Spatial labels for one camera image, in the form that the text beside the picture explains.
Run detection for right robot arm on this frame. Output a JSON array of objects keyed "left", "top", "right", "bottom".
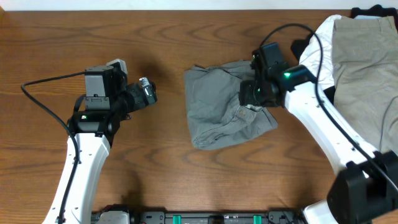
[{"left": 239, "top": 65, "right": 397, "bottom": 223}]

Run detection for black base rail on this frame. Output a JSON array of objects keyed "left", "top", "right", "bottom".
[{"left": 91, "top": 204, "right": 307, "bottom": 224}]

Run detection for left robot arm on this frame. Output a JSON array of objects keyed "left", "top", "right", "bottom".
[{"left": 44, "top": 77, "right": 157, "bottom": 223}]

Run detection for khaki shorts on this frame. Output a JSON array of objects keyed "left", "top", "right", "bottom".
[{"left": 332, "top": 17, "right": 397, "bottom": 152}]

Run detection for white garment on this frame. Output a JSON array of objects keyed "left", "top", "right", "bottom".
[{"left": 299, "top": 15, "right": 342, "bottom": 90}]

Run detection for dark grey shorts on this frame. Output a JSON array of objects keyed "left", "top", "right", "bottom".
[{"left": 184, "top": 60, "right": 278, "bottom": 150}]

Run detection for black garment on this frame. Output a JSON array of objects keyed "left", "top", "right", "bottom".
[{"left": 290, "top": 4, "right": 397, "bottom": 60}]

